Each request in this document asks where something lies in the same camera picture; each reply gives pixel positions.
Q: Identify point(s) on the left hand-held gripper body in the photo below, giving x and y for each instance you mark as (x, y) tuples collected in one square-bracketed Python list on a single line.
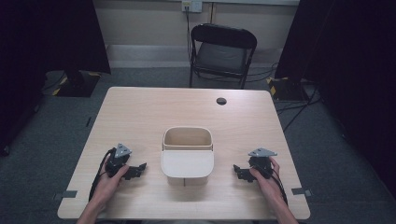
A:
[(117, 161)]

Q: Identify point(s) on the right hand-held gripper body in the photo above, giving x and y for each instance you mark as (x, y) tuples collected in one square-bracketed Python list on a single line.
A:
[(261, 163)]

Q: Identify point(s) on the person's right hand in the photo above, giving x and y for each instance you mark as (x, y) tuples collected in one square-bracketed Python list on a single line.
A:
[(266, 185)]

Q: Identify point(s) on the person's left hand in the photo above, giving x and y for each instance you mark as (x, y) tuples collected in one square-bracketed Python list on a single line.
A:
[(109, 185)]

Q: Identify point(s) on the grey tape strip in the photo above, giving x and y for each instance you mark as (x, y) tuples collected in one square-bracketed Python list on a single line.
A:
[(67, 194), (300, 191)]

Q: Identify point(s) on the beige plastic bin with lid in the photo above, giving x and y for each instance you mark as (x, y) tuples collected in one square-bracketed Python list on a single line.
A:
[(187, 158)]

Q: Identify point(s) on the black stand base yellow tape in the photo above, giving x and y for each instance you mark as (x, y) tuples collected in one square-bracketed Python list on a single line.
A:
[(77, 85), (286, 88)]

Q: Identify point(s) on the black folding chair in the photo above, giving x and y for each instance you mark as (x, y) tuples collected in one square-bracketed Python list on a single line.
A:
[(222, 53)]

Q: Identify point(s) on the dark curtain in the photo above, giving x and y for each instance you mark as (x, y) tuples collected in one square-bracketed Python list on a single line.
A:
[(348, 62)]

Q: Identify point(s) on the white wall socket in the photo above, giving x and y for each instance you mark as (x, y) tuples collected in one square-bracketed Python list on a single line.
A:
[(191, 5)]

